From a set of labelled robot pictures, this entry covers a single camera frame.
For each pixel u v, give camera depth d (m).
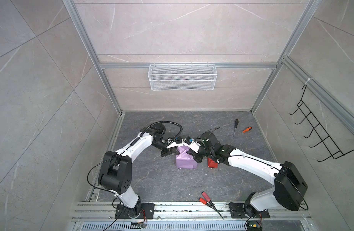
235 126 1.10
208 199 0.76
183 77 1.01
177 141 0.71
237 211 0.73
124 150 0.49
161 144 0.73
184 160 0.80
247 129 1.07
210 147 0.63
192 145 0.69
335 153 0.58
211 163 0.83
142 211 0.73
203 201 0.76
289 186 0.41
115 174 0.46
